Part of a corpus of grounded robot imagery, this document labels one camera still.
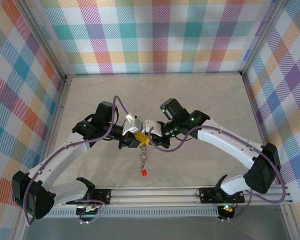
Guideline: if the silver keyring with chain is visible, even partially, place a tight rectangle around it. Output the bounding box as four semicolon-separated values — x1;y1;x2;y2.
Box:
139;144;151;170

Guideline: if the left controller board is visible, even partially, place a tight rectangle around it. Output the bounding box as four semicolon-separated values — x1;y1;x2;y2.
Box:
76;203;102;216

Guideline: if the controller board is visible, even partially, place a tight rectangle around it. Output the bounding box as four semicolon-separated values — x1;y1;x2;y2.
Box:
76;203;102;216
218;204;236;213

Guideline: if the right controller board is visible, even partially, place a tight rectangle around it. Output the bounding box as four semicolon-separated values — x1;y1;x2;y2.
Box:
218;204;236;213

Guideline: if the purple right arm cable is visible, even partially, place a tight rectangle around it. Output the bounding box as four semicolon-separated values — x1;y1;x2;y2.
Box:
149;126;286;223

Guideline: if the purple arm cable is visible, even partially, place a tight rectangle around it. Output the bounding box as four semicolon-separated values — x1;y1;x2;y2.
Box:
149;126;286;223
23;95;131;227

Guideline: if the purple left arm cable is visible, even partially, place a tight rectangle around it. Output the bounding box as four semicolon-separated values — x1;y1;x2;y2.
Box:
23;95;131;227

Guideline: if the aluminium rear table rail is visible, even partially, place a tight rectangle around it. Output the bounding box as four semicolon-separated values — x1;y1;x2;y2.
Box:
64;71;243;76

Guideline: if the aluminium table rail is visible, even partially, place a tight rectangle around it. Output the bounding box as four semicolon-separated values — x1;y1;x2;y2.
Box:
241;73;285;186
33;74;74;187
64;71;243;76

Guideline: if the aluminium left table rail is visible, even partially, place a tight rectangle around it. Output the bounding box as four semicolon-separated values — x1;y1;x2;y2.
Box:
33;74;74;187

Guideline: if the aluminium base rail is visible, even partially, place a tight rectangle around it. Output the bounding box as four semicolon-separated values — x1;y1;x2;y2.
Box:
17;186;293;208

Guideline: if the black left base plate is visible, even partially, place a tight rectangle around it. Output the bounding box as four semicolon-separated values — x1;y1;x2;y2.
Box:
89;188;112;206

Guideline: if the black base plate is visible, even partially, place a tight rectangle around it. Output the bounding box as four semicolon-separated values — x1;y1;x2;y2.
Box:
89;188;112;206
198;186;245;204

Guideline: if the slotted grey cable duct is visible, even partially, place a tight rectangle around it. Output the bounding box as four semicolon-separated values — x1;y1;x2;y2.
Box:
48;209;221;218

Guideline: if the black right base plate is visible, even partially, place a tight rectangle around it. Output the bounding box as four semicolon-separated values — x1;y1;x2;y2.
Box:
198;186;245;204

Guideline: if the aluminium right table rail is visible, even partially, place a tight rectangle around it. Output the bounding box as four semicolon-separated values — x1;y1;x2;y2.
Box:
241;73;285;186

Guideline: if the aluminium left frame post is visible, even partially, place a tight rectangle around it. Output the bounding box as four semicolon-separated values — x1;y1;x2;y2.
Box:
14;0;69;79

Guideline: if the aluminium frame post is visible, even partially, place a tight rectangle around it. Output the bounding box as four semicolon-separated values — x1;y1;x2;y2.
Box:
14;0;69;79
239;0;288;76

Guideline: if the aluminium right frame post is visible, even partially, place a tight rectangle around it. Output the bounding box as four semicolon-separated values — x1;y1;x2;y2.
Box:
239;0;288;76

